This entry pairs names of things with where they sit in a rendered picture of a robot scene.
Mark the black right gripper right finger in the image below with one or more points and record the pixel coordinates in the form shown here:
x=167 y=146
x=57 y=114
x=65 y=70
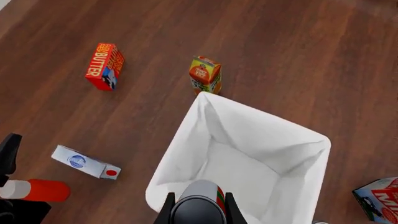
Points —
x=233 y=212

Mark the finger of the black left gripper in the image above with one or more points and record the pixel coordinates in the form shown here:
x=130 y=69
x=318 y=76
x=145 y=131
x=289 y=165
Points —
x=9 y=151
x=25 y=211

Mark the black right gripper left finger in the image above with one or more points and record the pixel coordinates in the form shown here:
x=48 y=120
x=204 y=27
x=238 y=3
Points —
x=166 y=211

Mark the tomato sauce tin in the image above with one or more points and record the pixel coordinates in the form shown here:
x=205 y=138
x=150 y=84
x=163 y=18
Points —
x=197 y=205

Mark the white basket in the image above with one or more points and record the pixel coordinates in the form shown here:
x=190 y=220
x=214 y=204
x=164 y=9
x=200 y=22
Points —
x=248 y=154

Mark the red ketchup bottle white cap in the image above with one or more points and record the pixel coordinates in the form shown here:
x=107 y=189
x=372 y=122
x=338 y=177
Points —
x=43 y=190

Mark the white box with blue emblem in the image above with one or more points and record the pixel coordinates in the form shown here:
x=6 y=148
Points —
x=82 y=162

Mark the red butter box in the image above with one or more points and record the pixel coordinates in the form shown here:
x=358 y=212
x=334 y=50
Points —
x=104 y=67

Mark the orange juice carton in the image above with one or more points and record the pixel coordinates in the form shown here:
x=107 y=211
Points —
x=205 y=73

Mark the milk carton red print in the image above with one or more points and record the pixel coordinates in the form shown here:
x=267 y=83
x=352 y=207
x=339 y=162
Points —
x=379 y=198

